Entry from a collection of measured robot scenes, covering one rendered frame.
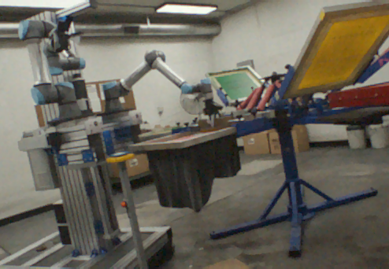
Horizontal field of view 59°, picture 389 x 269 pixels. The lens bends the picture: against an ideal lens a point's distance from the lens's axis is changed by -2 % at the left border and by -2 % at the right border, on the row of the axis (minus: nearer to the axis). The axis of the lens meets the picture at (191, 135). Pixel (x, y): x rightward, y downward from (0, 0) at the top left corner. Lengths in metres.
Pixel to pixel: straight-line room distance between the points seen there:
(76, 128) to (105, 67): 4.27
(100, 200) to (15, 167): 3.27
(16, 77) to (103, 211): 3.66
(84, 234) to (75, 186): 0.38
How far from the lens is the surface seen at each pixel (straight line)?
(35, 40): 2.45
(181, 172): 2.26
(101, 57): 6.59
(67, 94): 2.42
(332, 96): 2.16
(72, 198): 2.79
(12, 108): 5.88
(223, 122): 2.56
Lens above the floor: 1.17
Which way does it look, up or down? 4 degrees down
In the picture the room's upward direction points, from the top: 11 degrees counter-clockwise
